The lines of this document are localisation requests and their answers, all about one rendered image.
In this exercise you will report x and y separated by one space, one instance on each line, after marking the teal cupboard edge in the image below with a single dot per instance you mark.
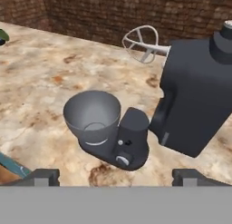
13 165

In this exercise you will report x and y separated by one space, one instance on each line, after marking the grey mixer bowl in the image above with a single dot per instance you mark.
92 115

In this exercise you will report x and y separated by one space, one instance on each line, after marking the white mixer beater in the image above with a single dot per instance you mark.
144 44

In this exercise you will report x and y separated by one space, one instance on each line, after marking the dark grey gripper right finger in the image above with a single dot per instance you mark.
185 177

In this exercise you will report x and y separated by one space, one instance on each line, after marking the green round object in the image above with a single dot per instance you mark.
3 37

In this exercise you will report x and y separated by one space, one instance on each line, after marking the dark grey stand mixer base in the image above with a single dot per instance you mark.
133 140

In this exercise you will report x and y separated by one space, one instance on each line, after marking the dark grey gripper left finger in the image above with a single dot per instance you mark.
45 177

